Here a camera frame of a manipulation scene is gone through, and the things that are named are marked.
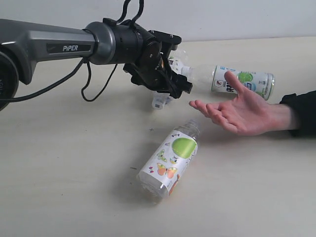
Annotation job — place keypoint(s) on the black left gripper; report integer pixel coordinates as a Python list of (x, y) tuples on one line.
[(151, 71)]

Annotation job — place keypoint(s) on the butterfly label clear bottle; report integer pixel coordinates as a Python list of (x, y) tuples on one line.
[(163, 170)]

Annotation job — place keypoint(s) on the black sleeved forearm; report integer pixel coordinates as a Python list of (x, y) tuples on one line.
[(304, 108)]

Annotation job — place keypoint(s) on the lime label water bottle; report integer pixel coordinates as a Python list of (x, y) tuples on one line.
[(211, 78)]

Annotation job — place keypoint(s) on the person's open bare hand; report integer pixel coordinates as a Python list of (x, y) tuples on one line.
[(247, 114)]

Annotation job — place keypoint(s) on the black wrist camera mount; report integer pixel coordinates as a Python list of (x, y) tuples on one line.
[(167, 42)]

